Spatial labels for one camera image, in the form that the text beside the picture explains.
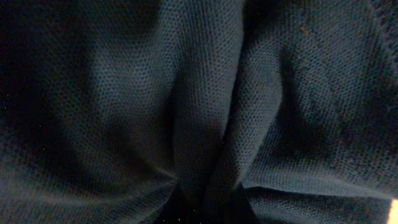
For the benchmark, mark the navy blue garment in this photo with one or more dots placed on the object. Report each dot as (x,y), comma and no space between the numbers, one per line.
(189,111)

